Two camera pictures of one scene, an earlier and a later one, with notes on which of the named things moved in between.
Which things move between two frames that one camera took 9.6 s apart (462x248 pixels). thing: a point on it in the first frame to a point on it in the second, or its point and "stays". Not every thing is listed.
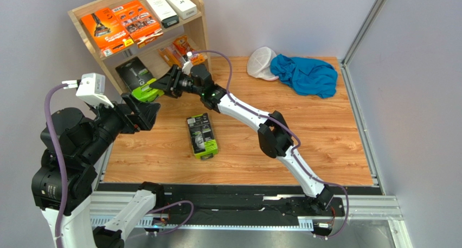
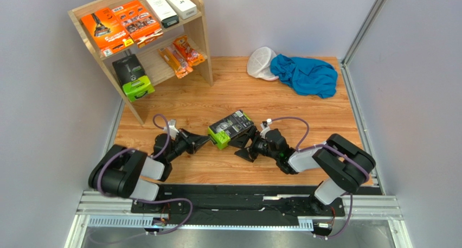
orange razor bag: [171, 56] stays
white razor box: [168, 17] stays
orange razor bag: [183, 44] stays
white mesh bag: [258, 63] stays
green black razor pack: [203, 140] to [222, 131]
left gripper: [143, 118] to [193, 141]
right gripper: [173, 84] to [253, 144]
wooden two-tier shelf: [139, 37] stays
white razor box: [185, 7] stays
